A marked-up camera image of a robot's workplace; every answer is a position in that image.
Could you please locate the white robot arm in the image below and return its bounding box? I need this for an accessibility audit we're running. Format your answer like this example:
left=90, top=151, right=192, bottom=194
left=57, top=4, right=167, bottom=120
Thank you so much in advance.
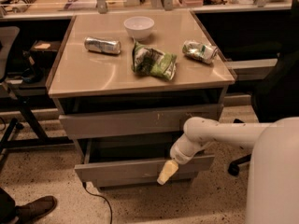
left=157, top=117, right=299, bottom=224

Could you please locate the green chip bag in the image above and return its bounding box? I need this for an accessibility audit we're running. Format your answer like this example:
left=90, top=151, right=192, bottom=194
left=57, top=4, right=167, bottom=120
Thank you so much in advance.
left=132, top=41, right=177, bottom=81

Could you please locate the black box under desk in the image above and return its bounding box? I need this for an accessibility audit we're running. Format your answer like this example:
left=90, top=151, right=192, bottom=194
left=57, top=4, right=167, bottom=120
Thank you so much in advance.
left=30, top=40, right=61, bottom=63

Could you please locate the white bowl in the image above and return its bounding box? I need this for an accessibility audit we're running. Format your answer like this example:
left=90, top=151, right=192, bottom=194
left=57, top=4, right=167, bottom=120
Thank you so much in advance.
left=123, top=16, right=155, bottom=41

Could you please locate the silver soda can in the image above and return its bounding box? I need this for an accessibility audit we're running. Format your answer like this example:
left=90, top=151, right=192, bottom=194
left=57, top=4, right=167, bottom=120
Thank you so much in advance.
left=84, top=36, right=121, bottom=55

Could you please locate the grey office chair left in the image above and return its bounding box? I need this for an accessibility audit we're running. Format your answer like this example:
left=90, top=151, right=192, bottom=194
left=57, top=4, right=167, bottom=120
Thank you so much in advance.
left=0, top=26, right=20, bottom=157

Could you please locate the grey top drawer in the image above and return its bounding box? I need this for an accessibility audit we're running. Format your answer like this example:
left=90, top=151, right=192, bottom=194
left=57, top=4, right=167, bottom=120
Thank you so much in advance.
left=59, top=105, right=223, bottom=139

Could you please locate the black cable on floor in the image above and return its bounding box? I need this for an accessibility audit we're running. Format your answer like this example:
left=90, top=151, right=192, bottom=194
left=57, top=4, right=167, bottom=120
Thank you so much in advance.
left=81, top=180, right=114, bottom=224

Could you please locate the black office chair right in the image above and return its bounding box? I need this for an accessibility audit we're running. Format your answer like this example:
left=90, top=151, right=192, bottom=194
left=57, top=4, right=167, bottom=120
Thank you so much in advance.
left=227, top=0, right=299, bottom=176

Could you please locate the beige top drawer cabinet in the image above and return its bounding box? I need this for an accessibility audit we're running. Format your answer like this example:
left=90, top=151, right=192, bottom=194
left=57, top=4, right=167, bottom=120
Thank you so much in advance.
left=48, top=10, right=235, bottom=188

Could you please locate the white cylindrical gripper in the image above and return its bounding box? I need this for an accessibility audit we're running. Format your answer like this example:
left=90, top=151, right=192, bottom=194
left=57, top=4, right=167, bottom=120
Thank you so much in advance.
left=157, top=134, right=206, bottom=185

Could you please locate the brown shoe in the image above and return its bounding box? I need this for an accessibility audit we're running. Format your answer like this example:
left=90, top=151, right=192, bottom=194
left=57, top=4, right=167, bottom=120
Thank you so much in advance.
left=16, top=196, right=57, bottom=224

